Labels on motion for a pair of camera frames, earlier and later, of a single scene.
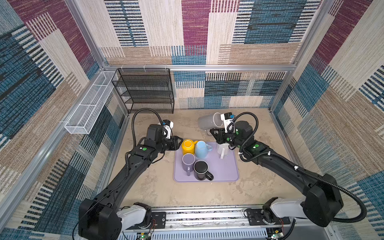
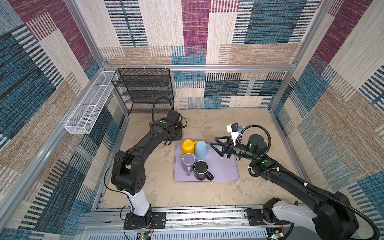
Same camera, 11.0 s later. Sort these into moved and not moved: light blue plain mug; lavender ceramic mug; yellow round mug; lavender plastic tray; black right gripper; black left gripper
Moved: black right gripper; black left gripper
Not moved: lavender ceramic mug; light blue plain mug; lavender plastic tray; yellow round mug
